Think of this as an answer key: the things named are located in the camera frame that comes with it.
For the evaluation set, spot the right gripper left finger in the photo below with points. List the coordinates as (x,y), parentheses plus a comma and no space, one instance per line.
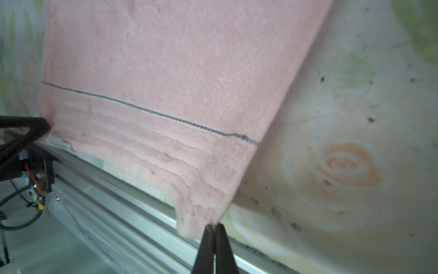
(204,263)

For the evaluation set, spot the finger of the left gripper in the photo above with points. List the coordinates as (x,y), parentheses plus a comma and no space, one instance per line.
(37,128)

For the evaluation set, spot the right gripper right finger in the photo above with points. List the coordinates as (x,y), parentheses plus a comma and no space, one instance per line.
(225,260)

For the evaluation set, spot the pink towel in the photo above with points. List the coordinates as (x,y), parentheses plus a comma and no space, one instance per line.
(177,93)

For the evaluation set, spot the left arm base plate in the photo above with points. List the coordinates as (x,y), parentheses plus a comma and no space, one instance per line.
(40,165)

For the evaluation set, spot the aluminium front rail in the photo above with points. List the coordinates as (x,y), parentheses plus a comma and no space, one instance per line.
(134,231)

